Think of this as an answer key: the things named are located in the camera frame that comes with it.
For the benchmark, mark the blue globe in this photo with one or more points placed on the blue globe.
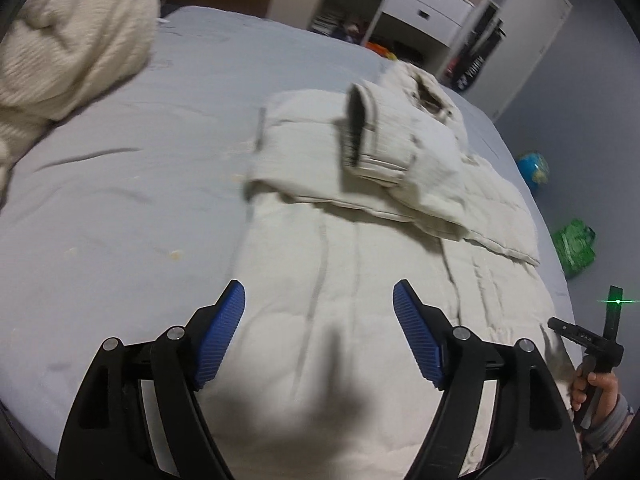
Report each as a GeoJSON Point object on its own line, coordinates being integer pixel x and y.
{"type": "Point", "coordinates": [532, 170]}

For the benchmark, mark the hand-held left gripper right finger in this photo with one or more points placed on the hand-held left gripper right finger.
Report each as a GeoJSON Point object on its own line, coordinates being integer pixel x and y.
{"type": "Point", "coordinates": [415, 335]}

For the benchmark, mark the white door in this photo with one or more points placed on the white door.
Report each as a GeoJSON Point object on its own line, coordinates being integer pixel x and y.
{"type": "Point", "coordinates": [535, 35]}

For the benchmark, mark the black racket bag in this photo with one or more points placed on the black racket bag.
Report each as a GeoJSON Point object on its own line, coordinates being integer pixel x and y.
{"type": "Point", "coordinates": [475, 65]}

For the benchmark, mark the green package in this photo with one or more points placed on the green package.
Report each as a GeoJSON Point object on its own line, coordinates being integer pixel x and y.
{"type": "Point", "coordinates": [575, 247]}

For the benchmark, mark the beige wardrobe with shelves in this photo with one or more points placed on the beige wardrobe with shelves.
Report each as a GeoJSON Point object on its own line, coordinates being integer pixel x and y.
{"type": "Point", "coordinates": [295, 5]}

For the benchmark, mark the bed with blue sheet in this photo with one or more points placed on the bed with blue sheet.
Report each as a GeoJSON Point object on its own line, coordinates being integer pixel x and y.
{"type": "Point", "coordinates": [125, 210]}

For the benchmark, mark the cream padded jacket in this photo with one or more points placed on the cream padded jacket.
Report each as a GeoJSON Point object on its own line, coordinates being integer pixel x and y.
{"type": "Point", "coordinates": [350, 270]}

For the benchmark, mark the person's right hand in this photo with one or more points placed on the person's right hand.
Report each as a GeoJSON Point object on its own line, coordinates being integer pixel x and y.
{"type": "Point", "coordinates": [607, 387]}

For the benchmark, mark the white drawer unit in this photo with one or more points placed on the white drawer unit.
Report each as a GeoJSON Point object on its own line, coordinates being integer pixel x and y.
{"type": "Point", "coordinates": [430, 5]}

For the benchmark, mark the orange toy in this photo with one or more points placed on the orange toy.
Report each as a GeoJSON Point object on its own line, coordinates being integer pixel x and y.
{"type": "Point", "coordinates": [381, 50]}

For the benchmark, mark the cream knit blanket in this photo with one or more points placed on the cream knit blanket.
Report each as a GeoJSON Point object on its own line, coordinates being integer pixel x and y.
{"type": "Point", "coordinates": [65, 35]}

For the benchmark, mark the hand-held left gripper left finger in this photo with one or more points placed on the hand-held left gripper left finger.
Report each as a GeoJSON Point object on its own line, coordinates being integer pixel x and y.
{"type": "Point", "coordinates": [222, 335]}

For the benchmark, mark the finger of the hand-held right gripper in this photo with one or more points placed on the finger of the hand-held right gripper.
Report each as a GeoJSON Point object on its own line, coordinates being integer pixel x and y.
{"type": "Point", "coordinates": [567, 329]}

